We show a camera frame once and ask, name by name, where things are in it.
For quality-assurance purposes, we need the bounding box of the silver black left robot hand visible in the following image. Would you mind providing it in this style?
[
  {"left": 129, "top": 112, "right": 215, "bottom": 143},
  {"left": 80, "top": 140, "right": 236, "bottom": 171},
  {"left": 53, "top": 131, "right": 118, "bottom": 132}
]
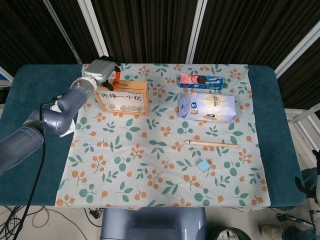
[{"left": 82, "top": 56, "right": 121, "bottom": 91}]

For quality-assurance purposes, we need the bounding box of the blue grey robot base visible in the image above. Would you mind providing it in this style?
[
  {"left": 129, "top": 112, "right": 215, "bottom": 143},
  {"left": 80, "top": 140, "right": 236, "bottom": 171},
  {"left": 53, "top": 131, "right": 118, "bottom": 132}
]
[{"left": 100, "top": 206, "right": 208, "bottom": 240}]

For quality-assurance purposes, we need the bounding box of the pink blue cookie box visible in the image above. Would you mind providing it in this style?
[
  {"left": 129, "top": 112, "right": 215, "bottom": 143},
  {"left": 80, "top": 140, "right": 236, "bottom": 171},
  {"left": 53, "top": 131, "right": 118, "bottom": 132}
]
[{"left": 179, "top": 73, "right": 224, "bottom": 91}]

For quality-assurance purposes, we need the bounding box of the floral orange berry tablecloth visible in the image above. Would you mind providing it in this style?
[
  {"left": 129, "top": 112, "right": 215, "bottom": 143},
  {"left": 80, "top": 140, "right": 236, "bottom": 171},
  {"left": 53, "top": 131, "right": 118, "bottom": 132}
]
[{"left": 54, "top": 62, "right": 272, "bottom": 208}]

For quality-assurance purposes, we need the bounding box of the lavender tissue pack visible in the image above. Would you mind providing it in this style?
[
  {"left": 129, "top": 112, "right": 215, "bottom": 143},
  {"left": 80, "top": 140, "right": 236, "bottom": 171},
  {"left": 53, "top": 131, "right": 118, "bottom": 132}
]
[{"left": 176, "top": 91, "right": 237, "bottom": 124}]

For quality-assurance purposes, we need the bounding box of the wooden crochet hook stick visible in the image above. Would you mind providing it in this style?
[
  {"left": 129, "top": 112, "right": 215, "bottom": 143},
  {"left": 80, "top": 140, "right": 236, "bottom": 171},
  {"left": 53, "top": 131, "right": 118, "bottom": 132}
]
[{"left": 184, "top": 139, "right": 239, "bottom": 149}]

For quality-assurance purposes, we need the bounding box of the light blue cube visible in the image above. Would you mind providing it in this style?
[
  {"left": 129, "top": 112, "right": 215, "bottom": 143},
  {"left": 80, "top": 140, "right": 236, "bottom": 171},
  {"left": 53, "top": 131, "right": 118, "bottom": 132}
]
[{"left": 196, "top": 159, "right": 210, "bottom": 173}]

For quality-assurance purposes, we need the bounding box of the black power plug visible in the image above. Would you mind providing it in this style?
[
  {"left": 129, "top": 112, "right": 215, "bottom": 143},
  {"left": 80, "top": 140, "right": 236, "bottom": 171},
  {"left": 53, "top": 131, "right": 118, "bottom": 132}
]
[{"left": 88, "top": 208, "right": 103, "bottom": 221}]

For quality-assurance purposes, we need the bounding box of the black waste bin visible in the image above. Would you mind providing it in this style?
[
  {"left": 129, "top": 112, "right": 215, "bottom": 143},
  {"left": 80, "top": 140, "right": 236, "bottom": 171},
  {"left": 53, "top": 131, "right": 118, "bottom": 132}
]
[{"left": 214, "top": 226, "right": 247, "bottom": 240}]

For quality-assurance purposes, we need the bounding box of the wooden frame money box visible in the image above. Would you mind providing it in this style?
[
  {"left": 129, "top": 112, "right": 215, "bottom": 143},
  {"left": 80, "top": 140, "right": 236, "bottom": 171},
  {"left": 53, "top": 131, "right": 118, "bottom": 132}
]
[{"left": 94, "top": 80, "right": 150, "bottom": 117}]

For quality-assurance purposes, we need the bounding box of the thin white frame post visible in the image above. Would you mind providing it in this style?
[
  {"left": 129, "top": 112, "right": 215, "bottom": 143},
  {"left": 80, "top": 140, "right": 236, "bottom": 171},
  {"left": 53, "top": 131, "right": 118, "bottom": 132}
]
[{"left": 42, "top": 0, "right": 83, "bottom": 65}]

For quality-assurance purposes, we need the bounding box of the white frame corner piece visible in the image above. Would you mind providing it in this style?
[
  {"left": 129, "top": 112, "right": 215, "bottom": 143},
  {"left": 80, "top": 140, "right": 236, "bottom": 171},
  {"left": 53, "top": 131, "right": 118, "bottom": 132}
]
[{"left": 0, "top": 65, "right": 15, "bottom": 87}]

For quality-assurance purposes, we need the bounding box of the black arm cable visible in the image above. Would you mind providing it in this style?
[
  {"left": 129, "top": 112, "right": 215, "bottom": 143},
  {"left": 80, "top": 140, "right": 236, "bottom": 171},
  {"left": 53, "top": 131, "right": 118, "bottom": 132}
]
[{"left": 13, "top": 96, "right": 63, "bottom": 240}]

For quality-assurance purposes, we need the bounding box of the white metal side frame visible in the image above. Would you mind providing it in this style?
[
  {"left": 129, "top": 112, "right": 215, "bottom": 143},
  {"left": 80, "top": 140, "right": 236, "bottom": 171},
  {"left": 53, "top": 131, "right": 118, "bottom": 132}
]
[{"left": 284, "top": 107, "right": 320, "bottom": 141}]

